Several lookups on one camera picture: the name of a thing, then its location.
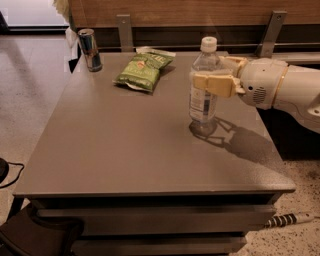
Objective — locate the wooden wall panel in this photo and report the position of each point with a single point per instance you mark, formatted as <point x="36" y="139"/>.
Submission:
<point x="162" y="13"/>

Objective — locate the green chip bag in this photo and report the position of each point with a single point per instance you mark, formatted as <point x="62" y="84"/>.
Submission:
<point x="143" y="70"/>

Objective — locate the metal wall bracket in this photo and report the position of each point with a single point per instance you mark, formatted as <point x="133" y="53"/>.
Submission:
<point x="266" y="46"/>
<point x="125" y="32"/>

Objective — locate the black round floor object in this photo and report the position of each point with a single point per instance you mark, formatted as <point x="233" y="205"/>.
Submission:
<point x="4" y="169"/>

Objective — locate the right metal wall bracket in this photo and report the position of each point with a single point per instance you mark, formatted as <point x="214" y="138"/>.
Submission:
<point x="266" y="46"/>

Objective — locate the grey drawer cabinet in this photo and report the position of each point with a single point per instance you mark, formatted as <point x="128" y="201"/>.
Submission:
<point x="127" y="165"/>

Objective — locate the left metal wall bracket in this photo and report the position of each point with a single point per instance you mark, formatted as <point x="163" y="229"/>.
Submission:
<point x="125" y="32"/>

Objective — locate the silver blue drink can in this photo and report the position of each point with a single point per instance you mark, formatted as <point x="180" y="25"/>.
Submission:
<point x="89" y="48"/>

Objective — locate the clear plastic water bottle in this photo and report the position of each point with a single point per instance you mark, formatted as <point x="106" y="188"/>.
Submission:
<point x="201" y="103"/>

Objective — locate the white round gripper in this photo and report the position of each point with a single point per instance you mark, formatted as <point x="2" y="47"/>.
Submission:
<point x="261" y="81"/>

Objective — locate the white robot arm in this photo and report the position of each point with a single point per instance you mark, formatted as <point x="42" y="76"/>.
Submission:
<point x="298" y="94"/>

